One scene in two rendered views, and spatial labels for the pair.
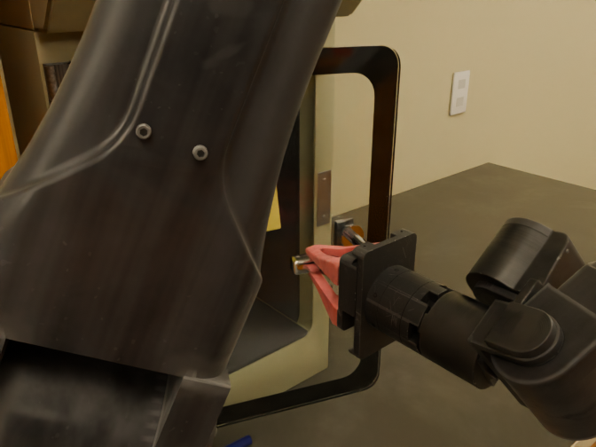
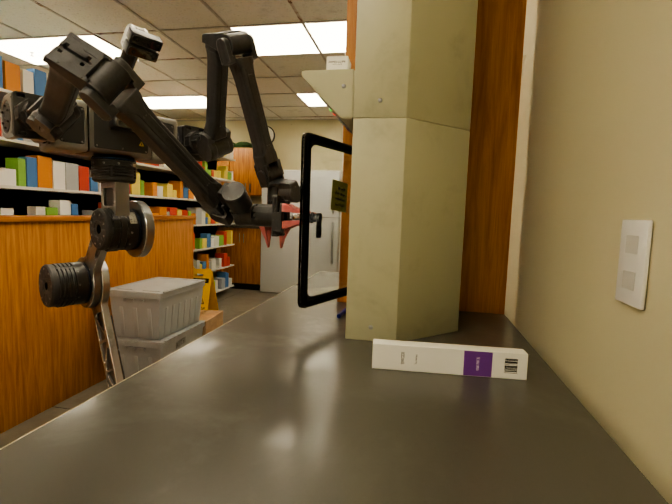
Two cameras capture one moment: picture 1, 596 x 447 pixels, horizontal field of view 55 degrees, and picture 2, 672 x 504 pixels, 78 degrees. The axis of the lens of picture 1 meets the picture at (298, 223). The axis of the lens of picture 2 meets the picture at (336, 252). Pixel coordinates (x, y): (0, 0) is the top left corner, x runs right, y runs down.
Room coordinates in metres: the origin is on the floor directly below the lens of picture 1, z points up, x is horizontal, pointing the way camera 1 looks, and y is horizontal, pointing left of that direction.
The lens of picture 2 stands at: (1.35, -0.62, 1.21)
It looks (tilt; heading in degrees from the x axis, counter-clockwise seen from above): 5 degrees down; 141
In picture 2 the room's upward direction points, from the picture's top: 2 degrees clockwise
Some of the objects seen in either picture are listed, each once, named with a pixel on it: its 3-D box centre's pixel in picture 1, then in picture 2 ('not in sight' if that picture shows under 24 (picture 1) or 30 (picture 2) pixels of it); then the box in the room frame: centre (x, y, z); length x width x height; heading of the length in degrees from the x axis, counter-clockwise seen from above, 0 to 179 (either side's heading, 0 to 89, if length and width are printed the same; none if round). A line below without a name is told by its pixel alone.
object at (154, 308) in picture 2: not in sight; (160, 305); (-1.79, 0.26, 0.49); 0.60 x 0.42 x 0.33; 131
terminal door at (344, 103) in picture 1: (251, 258); (336, 221); (0.51, 0.05, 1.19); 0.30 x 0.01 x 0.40; 110
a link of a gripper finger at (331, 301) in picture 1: (344, 270); (296, 214); (0.46, -0.04, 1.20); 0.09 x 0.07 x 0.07; 40
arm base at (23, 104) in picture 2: not in sight; (35, 115); (-0.08, -0.54, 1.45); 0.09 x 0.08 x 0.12; 102
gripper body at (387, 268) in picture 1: (404, 305); (269, 215); (0.40, -0.09, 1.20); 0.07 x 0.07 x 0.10; 40
